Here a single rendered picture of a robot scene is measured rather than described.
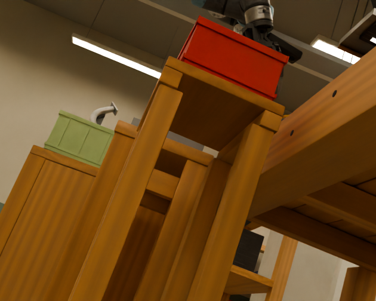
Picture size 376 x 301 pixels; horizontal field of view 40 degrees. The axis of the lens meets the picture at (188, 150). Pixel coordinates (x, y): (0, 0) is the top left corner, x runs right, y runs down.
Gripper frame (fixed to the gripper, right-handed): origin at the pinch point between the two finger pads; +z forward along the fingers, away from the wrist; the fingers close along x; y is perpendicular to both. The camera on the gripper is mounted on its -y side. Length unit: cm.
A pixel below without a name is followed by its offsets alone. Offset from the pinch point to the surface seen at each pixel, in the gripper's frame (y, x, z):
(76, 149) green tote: 44, -83, -7
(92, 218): 48, -34, 26
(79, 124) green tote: 42, -83, -17
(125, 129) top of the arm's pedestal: 35.5, -33.5, -0.5
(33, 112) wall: 15, -733, -223
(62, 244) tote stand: 53, -80, 30
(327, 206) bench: -10.7, -2.3, 31.8
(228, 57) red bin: 26.9, 27.5, 1.2
